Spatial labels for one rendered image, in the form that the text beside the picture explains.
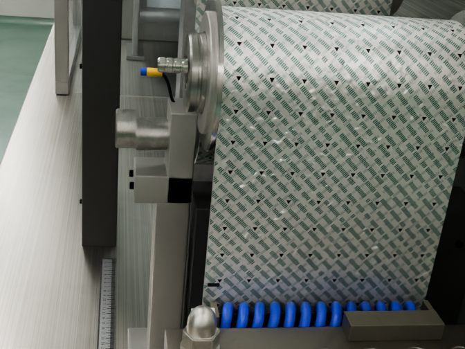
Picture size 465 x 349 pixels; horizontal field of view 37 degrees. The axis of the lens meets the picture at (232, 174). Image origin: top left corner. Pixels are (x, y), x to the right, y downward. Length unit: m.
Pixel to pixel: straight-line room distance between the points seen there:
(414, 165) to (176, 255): 0.27
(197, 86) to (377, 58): 0.16
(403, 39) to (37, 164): 0.82
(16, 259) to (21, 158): 0.35
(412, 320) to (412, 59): 0.25
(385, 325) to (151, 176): 0.27
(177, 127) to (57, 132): 0.79
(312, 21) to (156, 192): 0.23
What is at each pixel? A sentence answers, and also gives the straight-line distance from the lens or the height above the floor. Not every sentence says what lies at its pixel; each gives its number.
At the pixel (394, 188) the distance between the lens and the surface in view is 0.69.
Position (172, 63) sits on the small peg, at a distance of 0.64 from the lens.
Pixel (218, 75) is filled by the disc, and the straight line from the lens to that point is 0.60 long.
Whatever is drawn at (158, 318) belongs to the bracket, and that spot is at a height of 0.96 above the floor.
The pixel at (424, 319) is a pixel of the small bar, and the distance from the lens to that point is 0.72.
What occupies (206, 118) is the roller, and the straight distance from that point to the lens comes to 0.63.
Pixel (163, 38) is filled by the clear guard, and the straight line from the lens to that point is 1.66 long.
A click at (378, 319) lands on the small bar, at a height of 1.05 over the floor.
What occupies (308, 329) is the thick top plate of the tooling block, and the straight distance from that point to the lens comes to 0.70.
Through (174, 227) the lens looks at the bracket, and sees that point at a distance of 0.75.
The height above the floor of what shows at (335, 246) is 1.10.
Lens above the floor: 1.44
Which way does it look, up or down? 24 degrees down
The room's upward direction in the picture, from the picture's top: 6 degrees clockwise
